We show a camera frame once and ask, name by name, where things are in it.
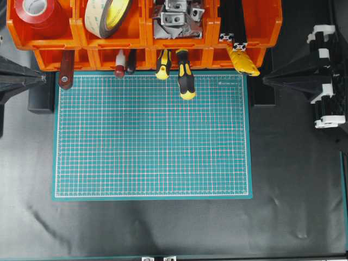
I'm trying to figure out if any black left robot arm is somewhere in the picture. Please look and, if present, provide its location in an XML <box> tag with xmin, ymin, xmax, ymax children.
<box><xmin>1</xmin><ymin>56</ymin><xmax>47</xmax><ymax>105</ymax></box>

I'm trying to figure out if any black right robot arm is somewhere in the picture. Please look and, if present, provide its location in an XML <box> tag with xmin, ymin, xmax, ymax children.
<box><xmin>263</xmin><ymin>24</ymin><xmax>347</xmax><ymax>153</ymax></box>

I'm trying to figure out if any black rack base right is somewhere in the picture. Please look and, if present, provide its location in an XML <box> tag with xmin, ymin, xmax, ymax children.
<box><xmin>247</xmin><ymin>49</ymin><xmax>276</xmax><ymax>108</ymax></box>

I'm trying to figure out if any black rack base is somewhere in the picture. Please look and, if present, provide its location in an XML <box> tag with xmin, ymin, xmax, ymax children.
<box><xmin>28</xmin><ymin>72</ymin><xmax>55</xmax><ymax>114</ymax></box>
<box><xmin>247</xmin><ymin>49</ymin><xmax>276</xmax><ymax>108</ymax></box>

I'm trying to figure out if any black rack base left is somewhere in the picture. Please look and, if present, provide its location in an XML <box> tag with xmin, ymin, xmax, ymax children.
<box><xmin>28</xmin><ymin>72</ymin><xmax>55</xmax><ymax>114</ymax></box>

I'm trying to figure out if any green cutting mat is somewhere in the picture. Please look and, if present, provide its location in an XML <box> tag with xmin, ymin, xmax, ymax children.
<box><xmin>52</xmin><ymin>71</ymin><xmax>253</xmax><ymax>201</ymax></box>

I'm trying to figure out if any long yellow black screwdriver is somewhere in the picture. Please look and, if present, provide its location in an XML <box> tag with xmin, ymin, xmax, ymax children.
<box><xmin>176</xmin><ymin>49</ymin><xmax>196</xmax><ymax>100</ymax></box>

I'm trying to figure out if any short yellow black screwdriver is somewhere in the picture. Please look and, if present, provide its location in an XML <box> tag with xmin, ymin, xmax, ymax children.
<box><xmin>156</xmin><ymin>49</ymin><xmax>172</xmax><ymax>80</ymax></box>

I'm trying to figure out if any lower orange bin row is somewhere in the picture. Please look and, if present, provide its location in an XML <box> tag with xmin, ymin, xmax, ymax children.
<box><xmin>33</xmin><ymin>46</ymin><xmax>267</xmax><ymax>72</ymax></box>

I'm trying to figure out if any white glue bottle red cap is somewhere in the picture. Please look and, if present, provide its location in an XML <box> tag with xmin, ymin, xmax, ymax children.
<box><xmin>114</xmin><ymin>49</ymin><xmax>126</xmax><ymax>78</ymax></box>

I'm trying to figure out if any dark red pen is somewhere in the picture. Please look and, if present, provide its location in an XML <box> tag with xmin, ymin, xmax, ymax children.
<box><xmin>126</xmin><ymin>49</ymin><xmax>136</xmax><ymax>74</ymax></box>

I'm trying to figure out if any yellow utility knife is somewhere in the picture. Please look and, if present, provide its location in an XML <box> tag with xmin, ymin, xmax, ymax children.
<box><xmin>226</xmin><ymin>43</ymin><xmax>260</xmax><ymax>77</ymax></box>

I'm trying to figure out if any orange bin with brackets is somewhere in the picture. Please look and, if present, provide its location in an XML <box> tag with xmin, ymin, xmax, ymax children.
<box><xmin>144</xmin><ymin>0</ymin><xmax>215</xmax><ymax>49</ymax></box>

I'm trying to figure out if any orange bin with beige tape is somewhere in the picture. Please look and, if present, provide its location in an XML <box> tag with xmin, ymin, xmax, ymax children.
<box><xmin>73</xmin><ymin>1</ymin><xmax>146</xmax><ymax>49</ymax></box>

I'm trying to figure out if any black aluminium profile right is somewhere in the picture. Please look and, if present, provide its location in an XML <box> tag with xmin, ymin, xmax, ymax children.
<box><xmin>233</xmin><ymin>0</ymin><xmax>247</xmax><ymax>52</ymax></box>

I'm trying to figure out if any black aluminium profile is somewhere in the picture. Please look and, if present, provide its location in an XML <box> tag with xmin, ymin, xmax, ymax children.
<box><xmin>219</xmin><ymin>0</ymin><xmax>234</xmax><ymax>42</ymax></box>
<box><xmin>233</xmin><ymin>0</ymin><xmax>247</xmax><ymax>52</ymax></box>

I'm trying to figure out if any black aluminium profile left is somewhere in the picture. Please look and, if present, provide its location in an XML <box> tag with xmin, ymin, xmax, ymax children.
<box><xmin>219</xmin><ymin>0</ymin><xmax>234</xmax><ymax>42</ymax></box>

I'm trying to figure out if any beige double-sided tape roll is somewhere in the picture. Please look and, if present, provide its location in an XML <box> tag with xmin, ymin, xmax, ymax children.
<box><xmin>84</xmin><ymin>0</ymin><xmax>132</xmax><ymax>39</ymax></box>

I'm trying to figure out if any orange bin with profiles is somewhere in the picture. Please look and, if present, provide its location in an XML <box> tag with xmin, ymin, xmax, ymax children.
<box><xmin>213</xmin><ymin>0</ymin><xmax>283</xmax><ymax>49</ymax></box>

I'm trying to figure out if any orange bin with red tape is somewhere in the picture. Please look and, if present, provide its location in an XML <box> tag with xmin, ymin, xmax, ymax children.
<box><xmin>7</xmin><ymin>1</ymin><xmax>80</xmax><ymax>50</ymax></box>

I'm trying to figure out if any red tape roll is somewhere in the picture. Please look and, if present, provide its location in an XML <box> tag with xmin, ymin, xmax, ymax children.
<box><xmin>14</xmin><ymin>0</ymin><xmax>68</xmax><ymax>30</ymax></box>

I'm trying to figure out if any grey corner bracket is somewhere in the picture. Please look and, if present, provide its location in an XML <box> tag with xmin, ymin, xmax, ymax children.
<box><xmin>160</xmin><ymin>12</ymin><xmax>185</xmax><ymax>27</ymax></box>
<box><xmin>189</xmin><ymin>6</ymin><xmax>205</xmax><ymax>22</ymax></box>

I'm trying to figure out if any grey corner bracket right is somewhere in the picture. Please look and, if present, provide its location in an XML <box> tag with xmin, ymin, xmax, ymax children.
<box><xmin>189</xmin><ymin>6</ymin><xmax>205</xmax><ymax>22</ymax></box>

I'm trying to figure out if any brown wooden tool handle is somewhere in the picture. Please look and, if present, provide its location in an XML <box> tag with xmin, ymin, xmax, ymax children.
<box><xmin>58</xmin><ymin>50</ymin><xmax>74</xmax><ymax>90</ymax></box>

